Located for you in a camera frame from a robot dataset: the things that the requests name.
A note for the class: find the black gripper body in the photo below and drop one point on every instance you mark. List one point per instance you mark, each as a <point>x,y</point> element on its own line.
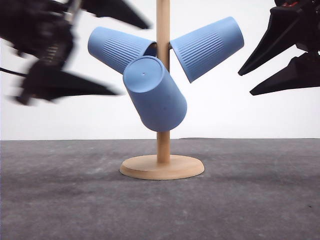
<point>40,30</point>
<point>308,35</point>

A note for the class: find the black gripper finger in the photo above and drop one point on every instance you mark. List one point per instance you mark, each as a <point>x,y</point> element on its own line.
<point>116,9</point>
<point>45,81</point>
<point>302,72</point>
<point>281,33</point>

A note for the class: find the blue ribbed cup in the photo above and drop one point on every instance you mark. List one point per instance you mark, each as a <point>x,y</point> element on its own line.
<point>158,105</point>
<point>114,49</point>
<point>205,48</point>

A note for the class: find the wooden mug tree stand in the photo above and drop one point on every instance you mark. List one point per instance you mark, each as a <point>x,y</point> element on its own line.
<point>163,166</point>

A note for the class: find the black cable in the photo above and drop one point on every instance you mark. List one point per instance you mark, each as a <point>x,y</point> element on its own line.
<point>13,73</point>

